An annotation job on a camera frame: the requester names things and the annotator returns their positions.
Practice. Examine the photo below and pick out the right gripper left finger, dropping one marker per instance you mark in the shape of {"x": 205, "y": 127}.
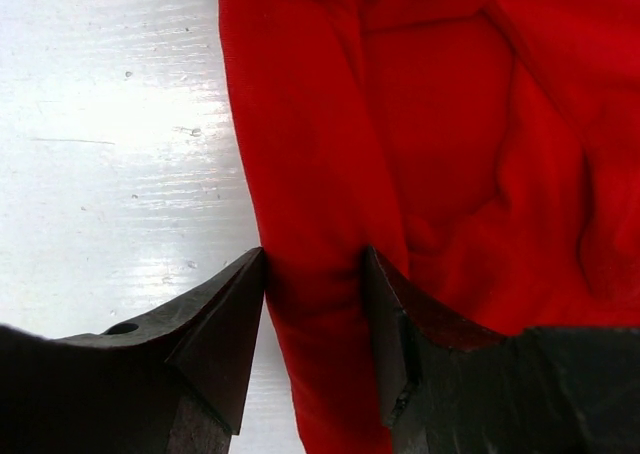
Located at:
{"x": 172, "y": 380}

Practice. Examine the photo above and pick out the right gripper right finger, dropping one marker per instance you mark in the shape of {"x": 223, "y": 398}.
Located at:
{"x": 448, "y": 385}

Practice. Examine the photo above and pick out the bright red t-shirt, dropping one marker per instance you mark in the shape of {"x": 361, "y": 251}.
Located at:
{"x": 488, "y": 148}

